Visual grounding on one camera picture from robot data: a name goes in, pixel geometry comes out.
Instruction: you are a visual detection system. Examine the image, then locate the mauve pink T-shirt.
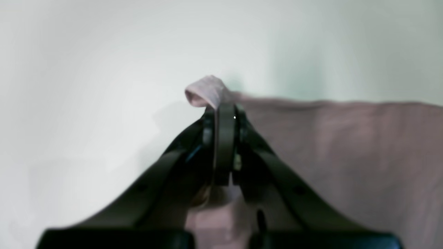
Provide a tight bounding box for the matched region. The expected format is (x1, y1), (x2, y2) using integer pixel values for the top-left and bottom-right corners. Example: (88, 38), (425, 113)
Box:
(185, 76), (443, 249)

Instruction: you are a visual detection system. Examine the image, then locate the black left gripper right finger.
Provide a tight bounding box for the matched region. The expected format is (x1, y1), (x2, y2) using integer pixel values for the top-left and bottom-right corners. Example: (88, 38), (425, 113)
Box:
(215, 103), (403, 249)

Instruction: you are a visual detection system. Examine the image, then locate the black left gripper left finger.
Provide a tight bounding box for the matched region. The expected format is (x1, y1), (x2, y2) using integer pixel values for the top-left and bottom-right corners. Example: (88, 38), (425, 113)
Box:
(37, 107), (215, 249)

